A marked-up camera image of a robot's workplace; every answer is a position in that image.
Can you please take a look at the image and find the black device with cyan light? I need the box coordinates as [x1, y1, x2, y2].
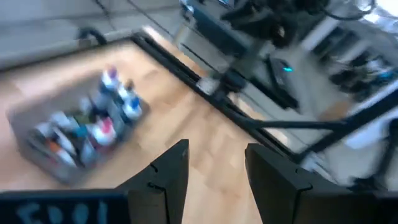
[269, 57, 301, 110]

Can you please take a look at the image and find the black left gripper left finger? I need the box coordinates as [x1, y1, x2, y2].
[116, 139, 190, 224]

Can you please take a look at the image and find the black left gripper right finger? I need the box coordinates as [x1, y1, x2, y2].
[244, 143, 313, 224]

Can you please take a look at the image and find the black table clamp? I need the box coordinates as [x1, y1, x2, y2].
[77, 27, 108, 47]

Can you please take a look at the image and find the large black food coloring bottle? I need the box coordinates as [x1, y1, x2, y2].
[117, 79, 136, 105]

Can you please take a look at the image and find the grey side desk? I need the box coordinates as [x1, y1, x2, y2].
[186, 0, 249, 60]

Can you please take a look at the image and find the grey translucent plastic bin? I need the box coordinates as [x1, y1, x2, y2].
[6, 67, 152, 187]

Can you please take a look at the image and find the small red label dropper bottle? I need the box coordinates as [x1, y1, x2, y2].
[46, 139, 77, 167]

